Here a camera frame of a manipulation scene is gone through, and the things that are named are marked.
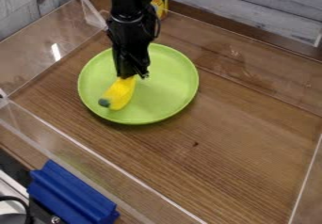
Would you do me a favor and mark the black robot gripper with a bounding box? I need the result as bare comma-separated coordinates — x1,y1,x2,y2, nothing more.
107,0,160,79

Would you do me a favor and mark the yellow toy banana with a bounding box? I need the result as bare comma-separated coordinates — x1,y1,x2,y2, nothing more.
97,76,136,110

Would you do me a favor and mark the green round plate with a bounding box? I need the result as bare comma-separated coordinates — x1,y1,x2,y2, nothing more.
76,43,199,125

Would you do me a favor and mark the yellow labelled tin can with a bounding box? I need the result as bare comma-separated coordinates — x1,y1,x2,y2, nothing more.
151,0,168,20

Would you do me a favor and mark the blue plastic clamp block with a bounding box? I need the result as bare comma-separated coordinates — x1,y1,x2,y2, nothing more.
28,160,119,224

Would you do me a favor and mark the clear acrylic triangular bracket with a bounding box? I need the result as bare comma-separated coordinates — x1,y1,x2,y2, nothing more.
80,0,108,31

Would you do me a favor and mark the clear acrylic front wall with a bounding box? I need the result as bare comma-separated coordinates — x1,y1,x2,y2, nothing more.
0,98,207,224

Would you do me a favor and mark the black cable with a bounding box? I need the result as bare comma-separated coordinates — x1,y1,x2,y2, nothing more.
0,195,35,224

